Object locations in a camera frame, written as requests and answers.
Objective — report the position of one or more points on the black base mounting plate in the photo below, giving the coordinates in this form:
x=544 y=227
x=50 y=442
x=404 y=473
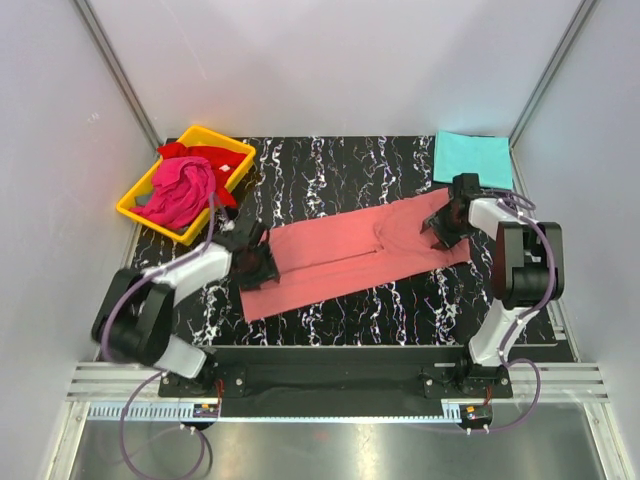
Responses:
x=359 y=378

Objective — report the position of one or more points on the red t-shirt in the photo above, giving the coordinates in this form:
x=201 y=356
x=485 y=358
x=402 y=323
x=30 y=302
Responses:
x=223 y=163

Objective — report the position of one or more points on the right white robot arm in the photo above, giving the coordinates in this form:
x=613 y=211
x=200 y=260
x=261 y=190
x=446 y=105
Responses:
x=527 y=271

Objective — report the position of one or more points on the right aluminium frame post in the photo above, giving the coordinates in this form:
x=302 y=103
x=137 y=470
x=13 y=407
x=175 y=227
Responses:
x=569 y=37

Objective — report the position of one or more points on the yellow plastic bin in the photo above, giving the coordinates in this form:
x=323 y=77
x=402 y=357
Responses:
x=140 y=193

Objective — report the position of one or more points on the right small circuit board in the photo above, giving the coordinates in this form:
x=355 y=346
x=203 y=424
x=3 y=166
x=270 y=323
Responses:
x=477 y=413

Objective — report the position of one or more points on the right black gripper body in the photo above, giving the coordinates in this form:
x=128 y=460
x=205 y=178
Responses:
x=448 y=226

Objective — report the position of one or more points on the white slotted cable duct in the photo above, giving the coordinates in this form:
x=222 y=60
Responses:
x=436 y=413

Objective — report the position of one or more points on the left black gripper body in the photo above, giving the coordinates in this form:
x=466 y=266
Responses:
x=252 y=268

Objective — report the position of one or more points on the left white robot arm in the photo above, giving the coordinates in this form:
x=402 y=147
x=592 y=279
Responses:
x=135 y=321

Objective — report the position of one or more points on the left small circuit board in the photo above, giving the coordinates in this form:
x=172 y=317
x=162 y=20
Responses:
x=206 y=410

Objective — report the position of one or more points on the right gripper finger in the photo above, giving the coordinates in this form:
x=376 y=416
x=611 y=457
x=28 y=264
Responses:
x=432 y=223
x=444 y=243

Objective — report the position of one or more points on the left aluminium frame post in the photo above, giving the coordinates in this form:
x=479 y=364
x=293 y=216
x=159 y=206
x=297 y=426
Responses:
x=99 y=36

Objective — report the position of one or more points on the magenta t-shirt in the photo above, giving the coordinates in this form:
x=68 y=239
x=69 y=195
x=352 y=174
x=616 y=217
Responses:
x=182 y=187

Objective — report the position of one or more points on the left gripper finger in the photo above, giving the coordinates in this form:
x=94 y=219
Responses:
x=271 y=271
x=251 y=284

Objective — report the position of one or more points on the small circuit board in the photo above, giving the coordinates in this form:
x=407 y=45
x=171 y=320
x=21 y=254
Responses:
x=477 y=413
x=206 y=410

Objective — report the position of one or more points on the salmon pink t-shirt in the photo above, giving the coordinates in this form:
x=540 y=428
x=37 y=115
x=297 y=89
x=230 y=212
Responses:
x=336 y=255

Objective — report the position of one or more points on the folded turquoise t-shirt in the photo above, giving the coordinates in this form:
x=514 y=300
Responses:
x=487 y=156

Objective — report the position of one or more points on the aluminium frame post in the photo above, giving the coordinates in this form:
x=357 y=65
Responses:
x=569 y=37
x=99 y=36

